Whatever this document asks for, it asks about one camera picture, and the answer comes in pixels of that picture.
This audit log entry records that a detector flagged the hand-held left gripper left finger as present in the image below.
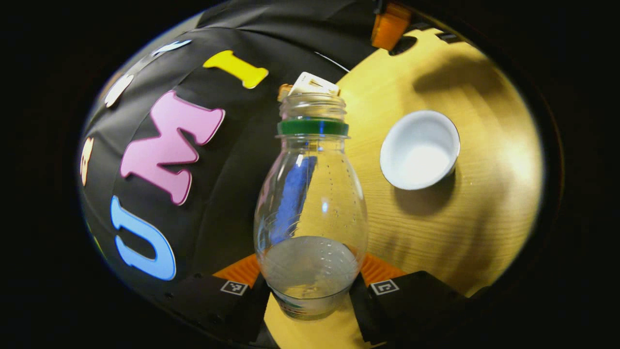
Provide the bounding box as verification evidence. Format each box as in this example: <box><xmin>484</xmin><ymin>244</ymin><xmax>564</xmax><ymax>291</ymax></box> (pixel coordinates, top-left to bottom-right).
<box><xmin>160</xmin><ymin>253</ymin><xmax>271</xmax><ymax>345</ymax></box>

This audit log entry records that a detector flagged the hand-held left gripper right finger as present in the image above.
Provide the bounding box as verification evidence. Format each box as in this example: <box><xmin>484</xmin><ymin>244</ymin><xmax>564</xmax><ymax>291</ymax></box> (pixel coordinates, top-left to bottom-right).
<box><xmin>349</xmin><ymin>253</ymin><xmax>468</xmax><ymax>344</ymax></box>

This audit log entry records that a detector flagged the clear plastic water bottle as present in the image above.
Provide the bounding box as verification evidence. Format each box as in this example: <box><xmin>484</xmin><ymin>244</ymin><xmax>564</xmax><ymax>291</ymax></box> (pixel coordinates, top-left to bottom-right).
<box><xmin>253</xmin><ymin>93</ymin><xmax>369</xmax><ymax>321</ymax></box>

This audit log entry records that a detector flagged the white toaster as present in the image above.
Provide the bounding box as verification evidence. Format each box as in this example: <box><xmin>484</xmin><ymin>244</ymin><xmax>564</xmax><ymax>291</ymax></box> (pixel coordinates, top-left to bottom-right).
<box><xmin>289</xmin><ymin>72</ymin><xmax>341</xmax><ymax>96</ymax></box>

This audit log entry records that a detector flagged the black backdrop cloth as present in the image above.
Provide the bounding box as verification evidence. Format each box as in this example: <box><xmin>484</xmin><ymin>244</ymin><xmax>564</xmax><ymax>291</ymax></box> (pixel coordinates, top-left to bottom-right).
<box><xmin>77</xmin><ymin>0</ymin><xmax>383</xmax><ymax>291</ymax></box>

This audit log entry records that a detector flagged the blue folded towel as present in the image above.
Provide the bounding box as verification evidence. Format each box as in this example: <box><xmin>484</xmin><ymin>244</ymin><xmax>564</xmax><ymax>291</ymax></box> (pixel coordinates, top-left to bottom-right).
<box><xmin>269</xmin><ymin>155</ymin><xmax>318</xmax><ymax>245</ymax></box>

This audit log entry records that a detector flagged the white cable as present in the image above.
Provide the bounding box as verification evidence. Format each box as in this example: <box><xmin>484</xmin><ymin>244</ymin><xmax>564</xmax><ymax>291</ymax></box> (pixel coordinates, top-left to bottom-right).
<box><xmin>314</xmin><ymin>51</ymin><xmax>350</xmax><ymax>73</ymax></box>

